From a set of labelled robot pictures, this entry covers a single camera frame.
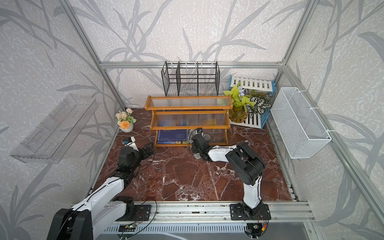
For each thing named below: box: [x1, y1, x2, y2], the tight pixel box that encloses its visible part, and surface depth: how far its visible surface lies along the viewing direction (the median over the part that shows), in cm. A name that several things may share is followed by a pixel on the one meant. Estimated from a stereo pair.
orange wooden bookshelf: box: [145, 95, 233, 148], surface depth 102 cm
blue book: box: [157, 129, 189, 144], surface depth 100 cm
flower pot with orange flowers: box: [115, 108, 137, 133], surface depth 101 cm
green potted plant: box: [224, 81, 273, 124], surface depth 93 cm
